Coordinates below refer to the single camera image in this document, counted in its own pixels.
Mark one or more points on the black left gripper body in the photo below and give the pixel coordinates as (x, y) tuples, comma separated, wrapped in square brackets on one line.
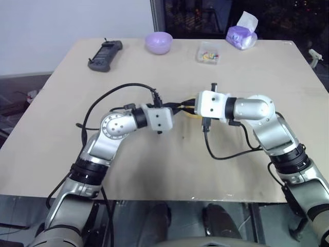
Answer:
[(168, 104)]

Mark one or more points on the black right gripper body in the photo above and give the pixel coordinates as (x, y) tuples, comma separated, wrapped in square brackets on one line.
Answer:
[(214, 87)]

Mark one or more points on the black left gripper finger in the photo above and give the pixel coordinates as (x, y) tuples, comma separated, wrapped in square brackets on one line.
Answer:
[(190, 100), (177, 110), (190, 110), (178, 104)]

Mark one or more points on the clear yellow-zip plastic bag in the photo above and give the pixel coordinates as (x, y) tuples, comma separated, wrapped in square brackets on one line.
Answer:
[(185, 105)]

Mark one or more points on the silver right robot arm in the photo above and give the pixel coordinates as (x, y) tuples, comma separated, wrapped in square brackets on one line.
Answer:
[(277, 133)]

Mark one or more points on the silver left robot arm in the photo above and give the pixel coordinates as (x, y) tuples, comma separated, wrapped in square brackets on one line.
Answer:
[(113, 126)]

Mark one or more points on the clear box of colourful pins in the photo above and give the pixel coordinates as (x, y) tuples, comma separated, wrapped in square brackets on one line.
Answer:
[(209, 53)]

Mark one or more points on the purple tissue pack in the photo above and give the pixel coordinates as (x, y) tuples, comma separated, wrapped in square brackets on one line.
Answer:
[(241, 37)]

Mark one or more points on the purple plastic bowl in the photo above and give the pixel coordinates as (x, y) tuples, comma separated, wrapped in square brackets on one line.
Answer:
[(158, 43)]

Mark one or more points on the black handheld remote controller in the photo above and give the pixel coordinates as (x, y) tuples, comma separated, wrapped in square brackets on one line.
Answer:
[(104, 56)]

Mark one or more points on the white glue gun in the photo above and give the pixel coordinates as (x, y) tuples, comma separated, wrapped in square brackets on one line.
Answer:
[(314, 57)]

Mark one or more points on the dark rounded shape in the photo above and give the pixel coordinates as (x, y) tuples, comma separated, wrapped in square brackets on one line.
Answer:
[(221, 221)]

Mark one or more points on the grey table leg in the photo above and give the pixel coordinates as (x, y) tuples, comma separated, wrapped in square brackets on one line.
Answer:
[(257, 221)]

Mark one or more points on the grey curved robot torso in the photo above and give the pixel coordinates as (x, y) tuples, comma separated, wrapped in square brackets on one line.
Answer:
[(205, 243)]

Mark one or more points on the red and white floor object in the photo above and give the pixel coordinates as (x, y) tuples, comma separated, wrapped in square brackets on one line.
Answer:
[(32, 95)]

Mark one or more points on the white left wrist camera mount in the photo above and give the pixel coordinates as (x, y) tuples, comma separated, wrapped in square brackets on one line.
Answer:
[(160, 118)]

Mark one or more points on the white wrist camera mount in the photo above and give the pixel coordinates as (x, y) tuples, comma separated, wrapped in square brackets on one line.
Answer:
[(210, 105), (160, 118)]

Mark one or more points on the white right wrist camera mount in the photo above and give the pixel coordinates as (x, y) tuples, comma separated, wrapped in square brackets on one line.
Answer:
[(210, 105)]

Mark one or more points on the grey window frame post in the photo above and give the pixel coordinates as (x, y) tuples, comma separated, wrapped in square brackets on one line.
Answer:
[(157, 15)]

